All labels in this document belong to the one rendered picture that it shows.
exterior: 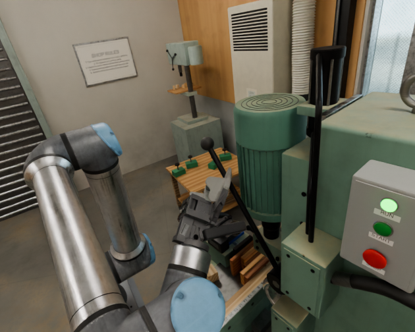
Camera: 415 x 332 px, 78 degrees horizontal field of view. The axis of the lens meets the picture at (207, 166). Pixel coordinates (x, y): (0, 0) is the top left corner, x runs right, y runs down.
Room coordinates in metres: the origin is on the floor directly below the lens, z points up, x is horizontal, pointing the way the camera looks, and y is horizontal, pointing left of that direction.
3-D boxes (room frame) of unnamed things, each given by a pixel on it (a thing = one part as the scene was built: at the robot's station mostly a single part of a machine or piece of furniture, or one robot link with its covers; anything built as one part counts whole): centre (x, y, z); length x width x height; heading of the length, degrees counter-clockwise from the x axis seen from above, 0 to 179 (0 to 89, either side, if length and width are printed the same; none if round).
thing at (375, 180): (0.26, -0.25, 1.40); 0.10 x 0.06 x 0.16; 36
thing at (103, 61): (3.36, 1.00, 1.48); 0.64 x 0.02 x 0.46; 118
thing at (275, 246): (0.59, -0.18, 1.03); 0.14 x 0.07 x 0.09; 36
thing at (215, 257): (0.74, -0.03, 0.91); 0.15 x 0.14 x 0.09; 126
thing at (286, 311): (0.36, -0.15, 1.02); 0.09 x 0.07 x 0.12; 126
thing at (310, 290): (0.34, -0.18, 1.22); 0.09 x 0.08 x 0.15; 36
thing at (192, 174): (2.12, -0.01, 0.32); 0.66 x 0.57 x 0.64; 117
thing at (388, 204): (0.24, -0.22, 1.45); 0.02 x 0.01 x 0.02; 36
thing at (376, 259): (0.24, -0.22, 1.36); 0.03 x 0.01 x 0.03; 36
